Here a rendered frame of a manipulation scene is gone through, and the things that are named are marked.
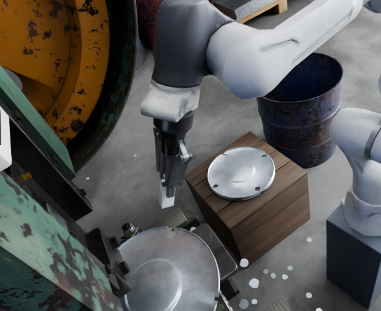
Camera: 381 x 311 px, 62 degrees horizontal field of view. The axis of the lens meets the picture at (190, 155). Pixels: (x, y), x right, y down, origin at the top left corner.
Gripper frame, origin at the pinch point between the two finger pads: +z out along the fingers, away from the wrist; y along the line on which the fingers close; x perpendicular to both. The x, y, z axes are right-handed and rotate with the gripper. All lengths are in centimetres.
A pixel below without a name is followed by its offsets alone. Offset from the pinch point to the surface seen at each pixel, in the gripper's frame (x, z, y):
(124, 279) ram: 14.5, 3.4, -14.4
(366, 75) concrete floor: -183, 10, 75
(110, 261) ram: 16.5, -0.5, -13.0
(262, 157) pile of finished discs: -66, 27, 37
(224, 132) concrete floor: -95, 53, 103
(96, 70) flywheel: 8.3, -20.5, 22.6
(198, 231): -6.6, 9.9, -4.5
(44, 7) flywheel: 17.1, -32.3, 26.2
